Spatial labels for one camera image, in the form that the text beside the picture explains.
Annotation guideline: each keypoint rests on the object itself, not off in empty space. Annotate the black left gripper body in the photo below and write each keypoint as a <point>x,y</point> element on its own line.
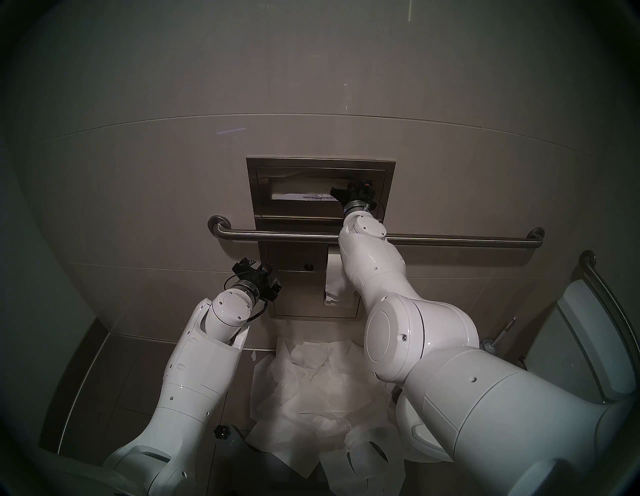
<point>260,280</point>

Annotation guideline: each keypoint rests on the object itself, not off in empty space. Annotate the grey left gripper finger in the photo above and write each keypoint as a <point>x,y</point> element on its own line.
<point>275,291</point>
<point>245,264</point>

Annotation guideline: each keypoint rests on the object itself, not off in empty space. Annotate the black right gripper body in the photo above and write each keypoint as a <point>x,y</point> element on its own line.
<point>359,192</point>

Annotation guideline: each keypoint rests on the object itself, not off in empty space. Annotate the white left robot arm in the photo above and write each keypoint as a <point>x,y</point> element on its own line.
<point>200,380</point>

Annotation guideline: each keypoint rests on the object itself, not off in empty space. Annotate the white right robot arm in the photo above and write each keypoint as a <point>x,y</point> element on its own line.
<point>450,390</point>

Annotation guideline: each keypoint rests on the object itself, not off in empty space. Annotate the printed seat cover pack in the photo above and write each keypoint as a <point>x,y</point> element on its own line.
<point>305,196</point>

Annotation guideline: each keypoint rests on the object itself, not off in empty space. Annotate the white toilet paper roll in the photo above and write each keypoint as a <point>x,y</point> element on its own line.
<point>334,290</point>

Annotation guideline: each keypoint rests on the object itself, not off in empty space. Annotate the white seat cover with cutouts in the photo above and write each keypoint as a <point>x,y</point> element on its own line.
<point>360,465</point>

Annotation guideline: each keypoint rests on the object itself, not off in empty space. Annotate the toilet brush with holder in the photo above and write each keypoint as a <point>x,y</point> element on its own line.
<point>495,342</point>

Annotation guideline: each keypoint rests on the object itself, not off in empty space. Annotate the crumpled white paper sheet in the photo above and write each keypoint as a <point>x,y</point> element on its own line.
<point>312,357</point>

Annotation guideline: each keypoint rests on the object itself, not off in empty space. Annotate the long steel grab bar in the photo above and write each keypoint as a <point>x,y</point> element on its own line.
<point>450,241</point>

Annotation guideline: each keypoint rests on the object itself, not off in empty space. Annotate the pile of white paper covers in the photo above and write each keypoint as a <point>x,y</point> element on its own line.
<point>300,405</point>

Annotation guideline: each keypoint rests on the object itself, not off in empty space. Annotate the small black floor knob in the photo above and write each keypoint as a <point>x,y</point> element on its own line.
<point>221,432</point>

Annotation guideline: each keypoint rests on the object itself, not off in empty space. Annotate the short steel grab bar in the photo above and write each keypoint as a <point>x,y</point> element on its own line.
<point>607,295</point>

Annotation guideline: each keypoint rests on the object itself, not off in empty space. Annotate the stainless steel wall dispenser unit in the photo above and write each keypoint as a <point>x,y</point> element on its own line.
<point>295,295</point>

